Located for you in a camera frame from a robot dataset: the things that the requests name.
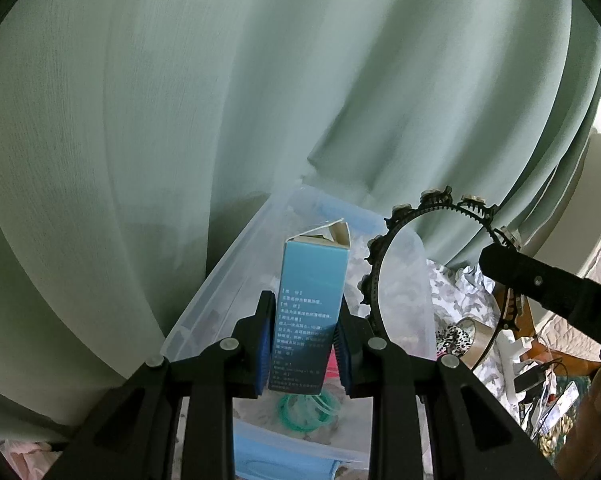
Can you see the pale pink cloth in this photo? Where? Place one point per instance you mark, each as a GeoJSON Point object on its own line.
{"type": "Point", "coordinates": [25, 452]}

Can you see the floral printed blanket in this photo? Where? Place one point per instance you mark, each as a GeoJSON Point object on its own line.
{"type": "Point", "coordinates": [445, 300]}

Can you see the clear plastic storage container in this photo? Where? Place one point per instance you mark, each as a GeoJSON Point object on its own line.
{"type": "Point", "coordinates": [220, 285]}

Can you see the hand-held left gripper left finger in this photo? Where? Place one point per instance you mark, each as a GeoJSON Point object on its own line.
{"type": "Point", "coordinates": [265, 350]}

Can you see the black studded headband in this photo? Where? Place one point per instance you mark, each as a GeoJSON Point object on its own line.
{"type": "Point", "coordinates": [402, 210]}

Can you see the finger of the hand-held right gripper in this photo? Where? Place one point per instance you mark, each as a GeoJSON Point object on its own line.
{"type": "Point", "coordinates": [530, 280]}

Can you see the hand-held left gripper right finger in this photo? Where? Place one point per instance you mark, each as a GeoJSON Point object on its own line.
{"type": "Point", "coordinates": [341, 355]}

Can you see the pale green curtain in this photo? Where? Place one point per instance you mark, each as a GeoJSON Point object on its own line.
{"type": "Point", "coordinates": [130, 110]}

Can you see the pink hair roller clip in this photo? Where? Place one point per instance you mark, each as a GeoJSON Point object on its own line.
{"type": "Point", "coordinates": [332, 365]}

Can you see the clear tape roll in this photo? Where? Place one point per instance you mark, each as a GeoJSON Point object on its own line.
{"type": "Point", "coordinates": [485, 345]}

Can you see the light blue carton box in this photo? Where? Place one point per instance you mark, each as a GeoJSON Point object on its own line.
{"type": "Point", "coordinates": [310, 285]}

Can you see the leopard print scrunchie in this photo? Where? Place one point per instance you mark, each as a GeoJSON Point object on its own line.
{"type": "Point", "coordinates": [453, 342]}

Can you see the small glossy packet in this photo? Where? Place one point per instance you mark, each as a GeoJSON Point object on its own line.
{"type": "Point", "coordinates": [562, 402]}

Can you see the black charger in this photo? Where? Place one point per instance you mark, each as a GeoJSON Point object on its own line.
{"type": "Point", "coordinates": [527, 380]}

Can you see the white power strip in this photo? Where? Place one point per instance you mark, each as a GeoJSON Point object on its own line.
{"type": "Point", "coordinates": [510, 355]}

